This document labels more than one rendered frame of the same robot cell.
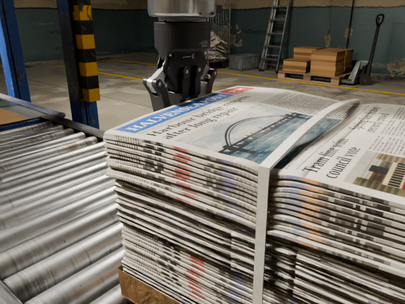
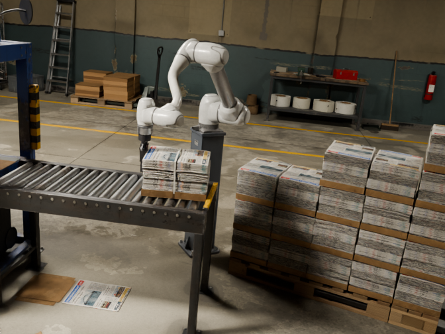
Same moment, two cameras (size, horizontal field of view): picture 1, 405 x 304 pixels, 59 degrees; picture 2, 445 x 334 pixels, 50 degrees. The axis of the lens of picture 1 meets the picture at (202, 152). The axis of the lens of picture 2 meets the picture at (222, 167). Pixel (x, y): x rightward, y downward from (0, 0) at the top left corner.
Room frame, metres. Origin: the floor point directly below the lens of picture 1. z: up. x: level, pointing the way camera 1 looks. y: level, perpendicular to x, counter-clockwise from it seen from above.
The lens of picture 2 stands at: (-1.98, 1.19, 1.83)
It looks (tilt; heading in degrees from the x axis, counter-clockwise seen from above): 18 degrees down; 325
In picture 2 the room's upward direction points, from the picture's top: 5 degrees clockwise
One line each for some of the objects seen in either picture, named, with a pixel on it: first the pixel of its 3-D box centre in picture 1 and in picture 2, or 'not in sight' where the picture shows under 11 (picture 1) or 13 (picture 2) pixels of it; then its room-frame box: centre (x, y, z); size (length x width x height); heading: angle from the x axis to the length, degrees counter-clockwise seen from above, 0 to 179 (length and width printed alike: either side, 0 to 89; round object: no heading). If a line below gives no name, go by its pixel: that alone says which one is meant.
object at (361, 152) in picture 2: not in sight; (351, 149); (0.03, -1.25, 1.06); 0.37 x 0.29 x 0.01; 124
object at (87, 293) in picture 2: not in sight; (97, 295); (0.67, 0.24, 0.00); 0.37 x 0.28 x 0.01; 50
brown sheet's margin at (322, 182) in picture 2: not in sight; (346, 178); (0.04, -1.25, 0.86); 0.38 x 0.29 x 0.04; 124
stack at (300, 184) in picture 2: not in sight; (317, 233); (0.15, -1.18, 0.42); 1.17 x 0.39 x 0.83; 32
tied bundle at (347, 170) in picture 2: not in sight; (348, 166); (0.04, -1.25, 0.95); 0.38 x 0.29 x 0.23; 124
